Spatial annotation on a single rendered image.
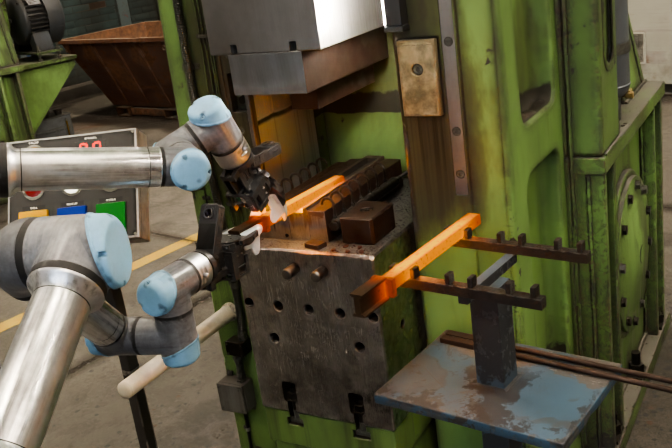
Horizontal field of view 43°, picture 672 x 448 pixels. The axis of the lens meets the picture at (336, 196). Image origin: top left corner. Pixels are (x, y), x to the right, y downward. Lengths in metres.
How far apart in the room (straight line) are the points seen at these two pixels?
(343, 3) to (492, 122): 0.43
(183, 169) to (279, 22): 0.48
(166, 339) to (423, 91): 0.77
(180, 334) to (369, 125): 0.99
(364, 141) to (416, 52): 0.59
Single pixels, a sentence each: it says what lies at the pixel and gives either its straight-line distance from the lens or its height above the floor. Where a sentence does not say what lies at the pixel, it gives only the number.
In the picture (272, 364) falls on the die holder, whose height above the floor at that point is 0.60.
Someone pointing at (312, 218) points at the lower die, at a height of 0.97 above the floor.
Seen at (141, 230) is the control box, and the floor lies 0.97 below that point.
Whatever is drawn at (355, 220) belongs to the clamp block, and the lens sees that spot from 1.94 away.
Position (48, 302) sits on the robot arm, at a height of 1.16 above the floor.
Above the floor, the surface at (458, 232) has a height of 0.99.
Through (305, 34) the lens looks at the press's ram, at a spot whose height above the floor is 1.40.
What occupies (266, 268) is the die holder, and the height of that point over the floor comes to 0.86.
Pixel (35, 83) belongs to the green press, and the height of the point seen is 0.76.
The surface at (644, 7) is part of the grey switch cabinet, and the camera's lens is 7.14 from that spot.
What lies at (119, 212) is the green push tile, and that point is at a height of 1.02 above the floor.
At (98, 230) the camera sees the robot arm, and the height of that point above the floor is 1.24.
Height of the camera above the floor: 1.62
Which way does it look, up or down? 18 degrees down
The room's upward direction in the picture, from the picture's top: 8 degrees counter-clockwise
